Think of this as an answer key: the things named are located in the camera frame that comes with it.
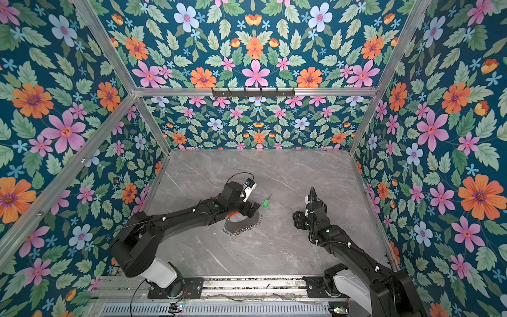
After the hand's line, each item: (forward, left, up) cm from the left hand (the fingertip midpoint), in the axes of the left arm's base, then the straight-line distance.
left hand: (255, 196), depth 86 cm
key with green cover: (+3, -5, -12) cm, 13 cm away
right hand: (-7, -18, -6) cm, 21 cm away
